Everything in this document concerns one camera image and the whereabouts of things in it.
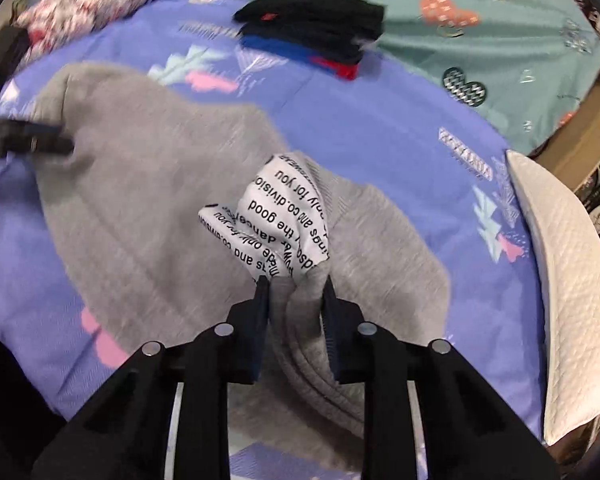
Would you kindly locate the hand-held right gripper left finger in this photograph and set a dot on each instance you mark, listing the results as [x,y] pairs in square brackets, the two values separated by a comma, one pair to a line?
[260,330]

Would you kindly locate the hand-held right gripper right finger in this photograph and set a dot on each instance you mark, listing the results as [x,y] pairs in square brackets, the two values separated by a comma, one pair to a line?
[332,330]

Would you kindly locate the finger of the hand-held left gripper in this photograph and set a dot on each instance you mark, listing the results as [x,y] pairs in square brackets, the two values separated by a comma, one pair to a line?
[35,137]

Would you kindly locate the grey sweatshirt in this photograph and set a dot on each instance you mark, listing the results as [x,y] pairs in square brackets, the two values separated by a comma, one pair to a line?
[155,210]

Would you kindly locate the dark navy folded pants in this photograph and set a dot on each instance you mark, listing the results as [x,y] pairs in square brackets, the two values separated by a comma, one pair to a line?
[330,45]

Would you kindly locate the black folded pants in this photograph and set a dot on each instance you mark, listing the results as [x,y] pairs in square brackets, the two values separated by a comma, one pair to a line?
[320,12]

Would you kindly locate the floral pillow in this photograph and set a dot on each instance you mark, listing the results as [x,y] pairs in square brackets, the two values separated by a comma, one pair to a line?
[80,5]

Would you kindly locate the white quilted pillow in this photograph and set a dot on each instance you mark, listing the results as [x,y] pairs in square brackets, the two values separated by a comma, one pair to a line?
[565,285]

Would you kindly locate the blue folded garment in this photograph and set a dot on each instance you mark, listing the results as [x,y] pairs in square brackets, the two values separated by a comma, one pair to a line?
[275,49]

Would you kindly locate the red folded garment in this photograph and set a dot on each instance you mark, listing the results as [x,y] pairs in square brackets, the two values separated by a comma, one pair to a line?
[340,67]

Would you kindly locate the wooden display cabinet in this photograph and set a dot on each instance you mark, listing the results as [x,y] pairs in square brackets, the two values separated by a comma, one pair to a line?
[580,135]

